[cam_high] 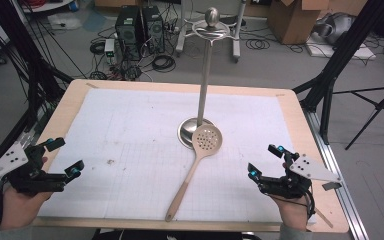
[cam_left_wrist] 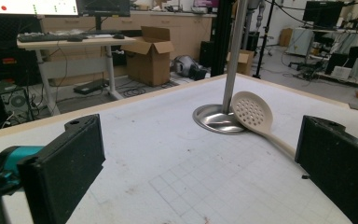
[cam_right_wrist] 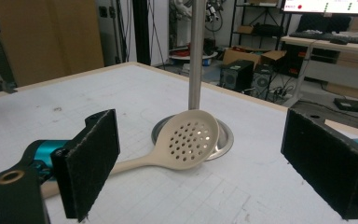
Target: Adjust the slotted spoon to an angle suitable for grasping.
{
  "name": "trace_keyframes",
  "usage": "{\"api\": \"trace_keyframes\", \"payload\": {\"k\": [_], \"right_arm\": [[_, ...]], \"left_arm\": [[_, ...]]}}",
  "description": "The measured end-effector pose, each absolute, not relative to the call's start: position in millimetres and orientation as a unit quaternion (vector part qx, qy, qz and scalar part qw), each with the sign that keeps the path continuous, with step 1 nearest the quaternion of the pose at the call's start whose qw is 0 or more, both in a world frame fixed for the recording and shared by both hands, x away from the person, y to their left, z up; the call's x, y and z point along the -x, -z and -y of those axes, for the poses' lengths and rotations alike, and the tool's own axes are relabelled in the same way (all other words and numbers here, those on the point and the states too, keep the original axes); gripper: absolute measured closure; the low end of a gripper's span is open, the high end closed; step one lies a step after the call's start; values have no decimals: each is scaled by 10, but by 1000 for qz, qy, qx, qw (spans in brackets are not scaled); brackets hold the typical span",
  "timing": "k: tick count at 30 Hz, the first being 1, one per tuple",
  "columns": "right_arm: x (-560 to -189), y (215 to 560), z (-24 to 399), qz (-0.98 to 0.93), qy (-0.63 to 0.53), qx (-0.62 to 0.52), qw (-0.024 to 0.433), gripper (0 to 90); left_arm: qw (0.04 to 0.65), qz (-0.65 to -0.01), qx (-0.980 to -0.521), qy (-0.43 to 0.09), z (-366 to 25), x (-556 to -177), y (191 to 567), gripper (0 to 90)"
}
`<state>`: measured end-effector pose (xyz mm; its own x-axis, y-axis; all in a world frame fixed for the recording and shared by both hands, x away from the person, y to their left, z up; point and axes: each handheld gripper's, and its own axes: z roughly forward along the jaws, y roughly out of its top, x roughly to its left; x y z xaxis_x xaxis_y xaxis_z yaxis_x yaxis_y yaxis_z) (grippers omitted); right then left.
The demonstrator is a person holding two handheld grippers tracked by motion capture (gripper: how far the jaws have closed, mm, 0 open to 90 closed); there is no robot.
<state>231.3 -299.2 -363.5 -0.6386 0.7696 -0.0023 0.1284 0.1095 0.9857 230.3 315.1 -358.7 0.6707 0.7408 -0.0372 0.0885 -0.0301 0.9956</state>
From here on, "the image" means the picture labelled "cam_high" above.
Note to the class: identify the large cardboard box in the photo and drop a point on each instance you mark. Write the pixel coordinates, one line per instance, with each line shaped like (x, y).
(290, 23)

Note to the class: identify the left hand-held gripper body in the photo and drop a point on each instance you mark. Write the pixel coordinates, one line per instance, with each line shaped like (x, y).
(5, 163)

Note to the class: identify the small white power unit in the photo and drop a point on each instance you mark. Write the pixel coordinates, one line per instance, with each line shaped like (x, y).
(109, 48)

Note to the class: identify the black tripod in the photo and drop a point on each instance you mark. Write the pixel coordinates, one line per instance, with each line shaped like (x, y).
(378, 106)

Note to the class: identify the black computer tower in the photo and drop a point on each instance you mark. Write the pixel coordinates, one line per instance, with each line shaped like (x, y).
(128, 31)
(154, 28)

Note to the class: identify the beige slotted spoon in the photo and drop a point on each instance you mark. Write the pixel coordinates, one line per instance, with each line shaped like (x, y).
(207, 140)

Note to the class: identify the person's right hand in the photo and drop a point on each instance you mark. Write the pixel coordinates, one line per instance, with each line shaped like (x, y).
(293, 213)

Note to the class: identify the aluminium rail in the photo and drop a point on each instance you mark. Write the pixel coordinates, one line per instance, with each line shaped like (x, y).
(340, 186)
(30, 135)

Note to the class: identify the black frame strut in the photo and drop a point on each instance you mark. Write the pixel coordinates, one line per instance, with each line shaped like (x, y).
(23, 50)
(343, 53)

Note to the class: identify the metal utensil stand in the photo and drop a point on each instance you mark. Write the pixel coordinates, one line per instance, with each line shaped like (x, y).
(204, 90)

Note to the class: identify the person's left hand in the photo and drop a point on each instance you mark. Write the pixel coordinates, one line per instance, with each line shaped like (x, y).
(20, 208)

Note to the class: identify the grey rounded appliance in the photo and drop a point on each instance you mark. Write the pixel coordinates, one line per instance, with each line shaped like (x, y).
(338, 26)

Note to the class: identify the white rolling stand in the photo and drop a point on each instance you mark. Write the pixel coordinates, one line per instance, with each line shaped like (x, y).
(236, 46)

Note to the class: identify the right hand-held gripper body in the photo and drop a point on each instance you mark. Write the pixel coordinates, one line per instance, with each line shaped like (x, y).
(308, 168)

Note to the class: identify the white grid mat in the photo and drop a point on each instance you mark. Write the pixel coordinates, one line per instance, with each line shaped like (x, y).
(130, 133)

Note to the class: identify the white flat board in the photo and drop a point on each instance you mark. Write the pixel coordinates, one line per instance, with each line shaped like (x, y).
(353, 53)

